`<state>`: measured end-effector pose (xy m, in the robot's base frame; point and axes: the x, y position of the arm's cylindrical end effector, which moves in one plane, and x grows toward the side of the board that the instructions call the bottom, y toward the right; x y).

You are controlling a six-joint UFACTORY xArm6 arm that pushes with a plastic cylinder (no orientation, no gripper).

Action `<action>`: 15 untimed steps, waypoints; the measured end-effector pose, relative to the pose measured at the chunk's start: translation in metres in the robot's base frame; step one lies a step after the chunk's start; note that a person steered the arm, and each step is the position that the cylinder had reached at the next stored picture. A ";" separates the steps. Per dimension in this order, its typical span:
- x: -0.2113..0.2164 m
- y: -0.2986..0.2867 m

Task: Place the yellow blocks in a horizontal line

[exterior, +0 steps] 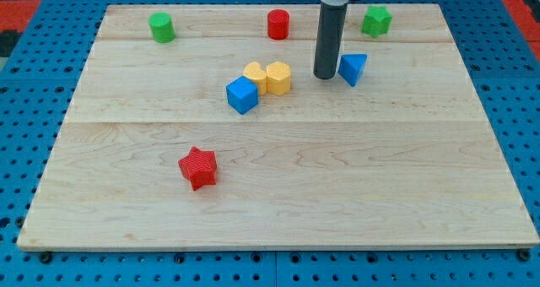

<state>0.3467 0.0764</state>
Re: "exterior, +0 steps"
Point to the blue cube block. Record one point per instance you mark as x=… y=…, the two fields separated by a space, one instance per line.
x=242 y=95

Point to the yellow hexagon block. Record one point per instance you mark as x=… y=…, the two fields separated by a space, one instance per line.
x=278 y=78

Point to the wooden board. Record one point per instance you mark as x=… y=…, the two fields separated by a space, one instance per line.
x=405 y=160

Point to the red star block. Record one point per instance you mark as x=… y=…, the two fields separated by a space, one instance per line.
x=199 y=168

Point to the blue triangle block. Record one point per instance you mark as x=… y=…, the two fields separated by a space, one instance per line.
x=351 y=67

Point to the red cylinder block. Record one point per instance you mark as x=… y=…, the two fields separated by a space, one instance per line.
x=278 y=24

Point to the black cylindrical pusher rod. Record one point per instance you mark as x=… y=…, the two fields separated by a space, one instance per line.
x=328 y=40

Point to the green cylinder block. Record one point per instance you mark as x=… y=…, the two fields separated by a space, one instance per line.
x=161 y=27

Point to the green star block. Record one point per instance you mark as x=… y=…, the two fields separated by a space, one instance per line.
x=376 y=21

